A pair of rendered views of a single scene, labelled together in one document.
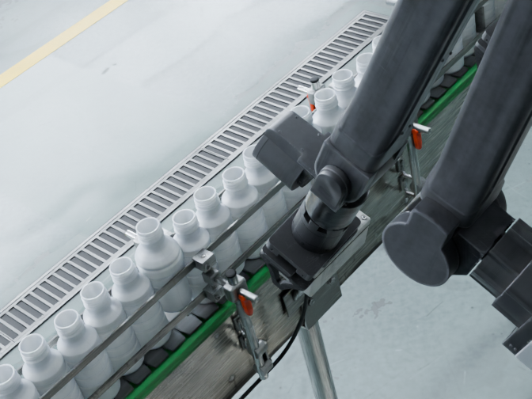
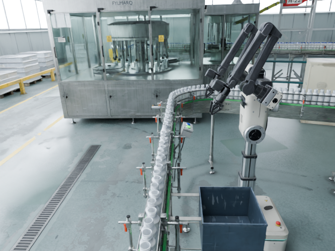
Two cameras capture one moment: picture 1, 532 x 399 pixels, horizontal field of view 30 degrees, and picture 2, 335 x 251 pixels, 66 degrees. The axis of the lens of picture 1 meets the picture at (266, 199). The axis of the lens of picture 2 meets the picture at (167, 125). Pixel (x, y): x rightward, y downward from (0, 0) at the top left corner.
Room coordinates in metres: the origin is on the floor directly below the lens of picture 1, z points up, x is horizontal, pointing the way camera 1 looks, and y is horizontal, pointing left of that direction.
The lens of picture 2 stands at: (-0.04, 1.43, 1.85)
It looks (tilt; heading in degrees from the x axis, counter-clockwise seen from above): 21 degrees down; 312
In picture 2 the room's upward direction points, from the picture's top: 2 degrees counter-clockwise
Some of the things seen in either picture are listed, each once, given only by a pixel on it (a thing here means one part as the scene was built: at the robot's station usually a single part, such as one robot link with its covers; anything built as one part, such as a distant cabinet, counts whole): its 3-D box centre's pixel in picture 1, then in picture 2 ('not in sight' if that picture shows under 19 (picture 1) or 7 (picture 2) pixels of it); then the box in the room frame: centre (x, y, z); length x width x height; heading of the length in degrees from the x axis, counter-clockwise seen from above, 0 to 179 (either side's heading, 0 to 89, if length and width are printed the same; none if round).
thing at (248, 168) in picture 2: not in sight; (247, 173); (0.74, -0.41, 0.65); 0.11 x 0.11 x 0.40; 39
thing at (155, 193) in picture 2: not in sight; (155, 207); (0.66, 0.77, 1.08); 0.06 x 0.06 x 0.17
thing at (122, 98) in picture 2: not in sight; (138, 58); (4.60, -2.71, 1.18); 2.88 x 2.73 x 2.35; 39
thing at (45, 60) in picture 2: not in sight; (38, 64); (11.31, -3.09, 0.50); 1.23 x 1.05 x 1.00; 39
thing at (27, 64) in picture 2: not in sight; (17, 69); (10.39, -1.92, 0.50); 1.23 x 1.04 x 1.00; 39
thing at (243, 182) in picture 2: not in sight; (245, 193); (0.74, -0.41, 0.45); 0.13 x 0.13 x 0.40; 39
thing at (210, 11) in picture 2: not in sight; (218, 51); (3.87, -5.05, 1.15); 1.63 x 1.62 x 2.30; 129
